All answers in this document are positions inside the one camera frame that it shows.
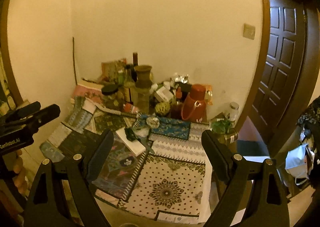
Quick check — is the white face mask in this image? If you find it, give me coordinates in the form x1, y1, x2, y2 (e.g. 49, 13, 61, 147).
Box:
285, 143, 308, 179

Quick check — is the green leafy bundle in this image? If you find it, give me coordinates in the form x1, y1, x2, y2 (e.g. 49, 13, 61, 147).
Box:
210, 118, 234, 134

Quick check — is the white lid plastic jar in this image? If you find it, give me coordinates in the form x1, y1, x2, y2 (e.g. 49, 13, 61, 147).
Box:
226, 102, 239, 122

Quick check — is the black lid glass jar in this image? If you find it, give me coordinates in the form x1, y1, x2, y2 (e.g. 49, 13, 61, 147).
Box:
101, 84, 120, 110

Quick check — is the patterned batik tablecloth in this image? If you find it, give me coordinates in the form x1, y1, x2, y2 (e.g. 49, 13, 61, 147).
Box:
40, 84, 212, 225

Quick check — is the red thermos jug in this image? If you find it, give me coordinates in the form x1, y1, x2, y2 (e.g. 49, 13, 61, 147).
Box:
181, 84, 206, 123

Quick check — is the white rectangular box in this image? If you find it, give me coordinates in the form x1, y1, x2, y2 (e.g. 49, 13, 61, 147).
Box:
116, 127, 146, 156

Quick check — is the clear glass bottle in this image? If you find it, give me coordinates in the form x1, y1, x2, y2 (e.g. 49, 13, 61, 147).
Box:
123, 64, 137, 104

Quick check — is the crumpled clear plastic wrap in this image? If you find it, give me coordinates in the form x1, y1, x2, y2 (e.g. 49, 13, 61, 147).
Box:
146, 116, 160, 129

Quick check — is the green custard apple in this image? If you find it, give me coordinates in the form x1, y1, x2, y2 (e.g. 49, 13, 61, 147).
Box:
155, 102, 171, 117

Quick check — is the dark tall bottle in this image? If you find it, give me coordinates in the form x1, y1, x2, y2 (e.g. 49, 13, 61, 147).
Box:
132, 52, 138, 82

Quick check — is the dark brown wooden door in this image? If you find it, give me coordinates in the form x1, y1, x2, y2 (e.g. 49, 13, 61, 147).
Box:
249, 0, 306, 143

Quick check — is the brown clay vase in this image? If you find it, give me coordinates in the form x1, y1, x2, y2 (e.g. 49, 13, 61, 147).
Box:
135, 65, 152, 89

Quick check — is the small white carton box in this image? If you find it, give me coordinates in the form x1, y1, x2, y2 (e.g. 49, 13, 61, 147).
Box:
155, 87, 174, 103

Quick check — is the wall light switch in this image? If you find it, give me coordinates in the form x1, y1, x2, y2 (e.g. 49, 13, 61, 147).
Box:
242, 23, 255, 40

